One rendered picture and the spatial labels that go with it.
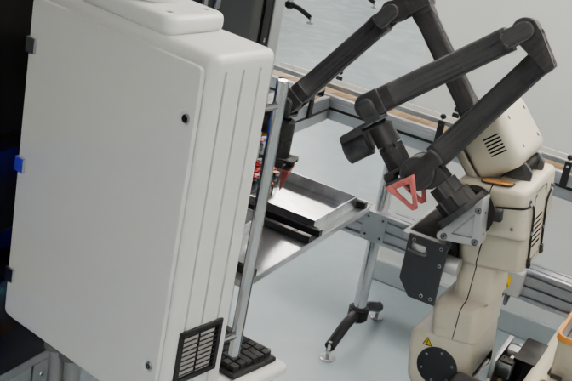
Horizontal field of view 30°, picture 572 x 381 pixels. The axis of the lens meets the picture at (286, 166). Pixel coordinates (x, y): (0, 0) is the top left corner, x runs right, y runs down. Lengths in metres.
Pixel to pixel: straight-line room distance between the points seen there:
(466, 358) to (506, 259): 0.27
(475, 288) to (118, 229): 0.96
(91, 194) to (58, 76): 0.24
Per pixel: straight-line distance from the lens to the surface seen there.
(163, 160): 1.92
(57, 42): 2.11
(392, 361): 4.15
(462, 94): 2.79
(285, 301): 4.39
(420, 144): 3.80
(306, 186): 3.14
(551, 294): 3.84
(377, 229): 3.98
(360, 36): 2.84
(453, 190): 2.38
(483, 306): 2.63
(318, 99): 3.83
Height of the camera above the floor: 2.03
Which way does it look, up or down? 20 degrees down
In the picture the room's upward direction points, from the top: 11 degrees clockwise
